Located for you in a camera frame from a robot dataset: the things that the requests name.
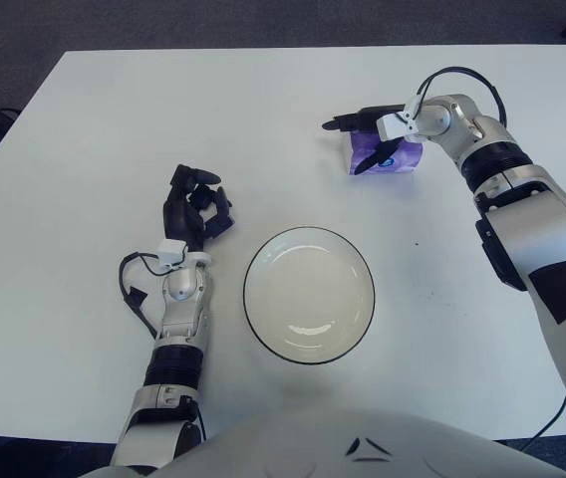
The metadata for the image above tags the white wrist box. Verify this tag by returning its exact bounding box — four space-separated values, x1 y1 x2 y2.
376 112 414 143
155 238 188 264

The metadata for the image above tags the grey robot torso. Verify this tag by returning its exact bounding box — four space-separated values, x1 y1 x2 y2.
78 405 566 478

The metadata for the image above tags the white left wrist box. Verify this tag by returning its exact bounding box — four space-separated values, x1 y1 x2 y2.
155 238 188 264

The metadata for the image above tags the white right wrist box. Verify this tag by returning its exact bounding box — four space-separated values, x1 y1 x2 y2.
376 112 414 143

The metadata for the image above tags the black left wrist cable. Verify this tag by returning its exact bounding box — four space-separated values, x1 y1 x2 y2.
118 252 174 340

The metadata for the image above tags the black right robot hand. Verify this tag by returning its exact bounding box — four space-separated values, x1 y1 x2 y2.
321 103 409 175

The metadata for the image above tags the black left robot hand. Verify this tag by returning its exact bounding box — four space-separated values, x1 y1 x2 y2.
161 163 237 253

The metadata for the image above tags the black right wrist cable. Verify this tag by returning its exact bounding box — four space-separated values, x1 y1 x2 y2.
415 66 508 125

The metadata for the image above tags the white plate black rim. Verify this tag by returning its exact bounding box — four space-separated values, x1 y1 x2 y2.
242 226 377 366

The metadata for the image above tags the purple tissue paper pack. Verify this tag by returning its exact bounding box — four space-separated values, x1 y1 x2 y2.
347 129 425 176

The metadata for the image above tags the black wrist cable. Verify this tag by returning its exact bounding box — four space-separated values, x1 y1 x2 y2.
415 66 508 125
118 252 174 340

